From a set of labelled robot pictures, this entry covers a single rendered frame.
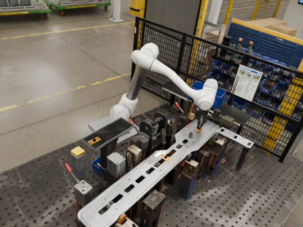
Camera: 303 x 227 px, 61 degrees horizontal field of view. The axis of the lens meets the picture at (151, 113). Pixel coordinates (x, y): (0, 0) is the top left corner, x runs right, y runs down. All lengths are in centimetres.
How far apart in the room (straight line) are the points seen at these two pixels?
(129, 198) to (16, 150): 216
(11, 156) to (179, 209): 216
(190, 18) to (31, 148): 270
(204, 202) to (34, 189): 124
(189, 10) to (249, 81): 177
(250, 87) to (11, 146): 277
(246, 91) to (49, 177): 180
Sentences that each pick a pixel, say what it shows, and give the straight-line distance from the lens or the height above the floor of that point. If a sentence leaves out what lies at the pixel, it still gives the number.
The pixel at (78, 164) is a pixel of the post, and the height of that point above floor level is 109.
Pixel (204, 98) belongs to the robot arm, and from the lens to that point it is 179.
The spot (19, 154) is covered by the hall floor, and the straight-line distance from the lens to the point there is 344.
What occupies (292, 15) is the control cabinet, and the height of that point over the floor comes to 98.
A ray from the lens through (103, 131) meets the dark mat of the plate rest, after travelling 178.
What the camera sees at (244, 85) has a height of 127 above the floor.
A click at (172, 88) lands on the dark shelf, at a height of 103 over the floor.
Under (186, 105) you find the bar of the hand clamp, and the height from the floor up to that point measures 118.
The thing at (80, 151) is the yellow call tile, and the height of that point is 116.
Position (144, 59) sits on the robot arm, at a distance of 197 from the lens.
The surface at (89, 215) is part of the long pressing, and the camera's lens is 154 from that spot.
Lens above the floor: 227
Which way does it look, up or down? 34 degrees down
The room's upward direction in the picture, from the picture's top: 8 degrees clockwise
